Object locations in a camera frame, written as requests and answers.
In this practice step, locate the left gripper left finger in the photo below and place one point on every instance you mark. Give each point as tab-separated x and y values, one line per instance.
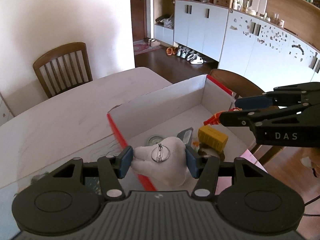
71	196

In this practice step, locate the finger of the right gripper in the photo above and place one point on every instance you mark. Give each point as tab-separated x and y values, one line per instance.
306	94
240	118

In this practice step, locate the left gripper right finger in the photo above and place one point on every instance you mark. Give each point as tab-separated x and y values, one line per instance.
244	195

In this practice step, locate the red orange toy figure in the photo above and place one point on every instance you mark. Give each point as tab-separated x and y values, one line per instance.
215	119

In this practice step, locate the yellow small box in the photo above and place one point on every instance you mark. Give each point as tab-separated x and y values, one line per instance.
212	138

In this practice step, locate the dark foil packet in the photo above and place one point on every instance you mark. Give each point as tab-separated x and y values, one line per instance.
186	136

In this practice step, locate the white tooth plush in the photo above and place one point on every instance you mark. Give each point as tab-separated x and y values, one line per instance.
165	162

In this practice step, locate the operator hand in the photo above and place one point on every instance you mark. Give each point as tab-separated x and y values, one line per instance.
311	158

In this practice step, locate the red shoe box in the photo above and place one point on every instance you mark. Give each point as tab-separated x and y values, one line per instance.
170	110

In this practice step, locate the printed table mat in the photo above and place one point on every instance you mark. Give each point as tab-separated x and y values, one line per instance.
9	227

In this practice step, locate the white sneakers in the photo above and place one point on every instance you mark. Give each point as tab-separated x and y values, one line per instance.
190	55

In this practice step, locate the orange slippers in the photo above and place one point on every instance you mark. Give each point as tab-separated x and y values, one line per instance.
172	51

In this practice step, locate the door rug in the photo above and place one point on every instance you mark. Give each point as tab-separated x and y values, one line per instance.
141	47

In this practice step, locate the wooden slat chair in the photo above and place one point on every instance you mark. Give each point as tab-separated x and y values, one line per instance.
63	68

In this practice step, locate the brown entrance door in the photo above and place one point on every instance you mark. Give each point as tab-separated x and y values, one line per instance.
141	19

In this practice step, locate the white wall cabinet unit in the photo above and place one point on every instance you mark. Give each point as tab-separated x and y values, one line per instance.
270	42

